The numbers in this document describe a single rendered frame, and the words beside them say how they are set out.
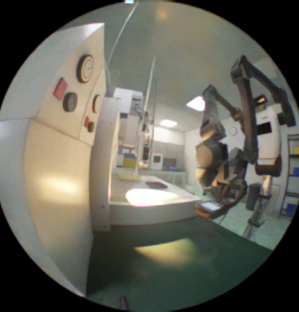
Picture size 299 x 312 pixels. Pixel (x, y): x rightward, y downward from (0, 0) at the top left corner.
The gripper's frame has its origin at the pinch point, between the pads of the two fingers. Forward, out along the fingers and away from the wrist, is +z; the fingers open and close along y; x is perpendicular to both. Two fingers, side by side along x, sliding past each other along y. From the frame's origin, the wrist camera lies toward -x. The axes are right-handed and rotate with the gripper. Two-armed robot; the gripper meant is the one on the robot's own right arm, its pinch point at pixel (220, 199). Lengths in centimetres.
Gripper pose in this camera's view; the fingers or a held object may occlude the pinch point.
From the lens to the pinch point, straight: 41.9
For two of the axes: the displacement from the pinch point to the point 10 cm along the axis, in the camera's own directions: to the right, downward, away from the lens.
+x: 9.4, -1.5, 3.1
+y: 3.2, -0.1, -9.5
